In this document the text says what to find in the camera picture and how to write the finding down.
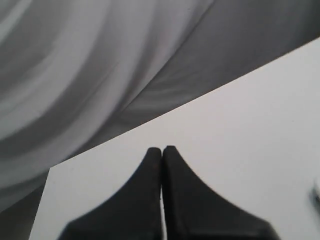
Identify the grey three-pin plug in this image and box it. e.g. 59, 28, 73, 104
309, 181, 320, 209

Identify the grey backdrop cloth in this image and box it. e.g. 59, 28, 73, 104
0, 0, 320, 240

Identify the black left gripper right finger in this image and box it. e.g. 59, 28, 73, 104
161, 146, 278, 240

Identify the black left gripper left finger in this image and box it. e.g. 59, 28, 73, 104
58, 147, 163, 240

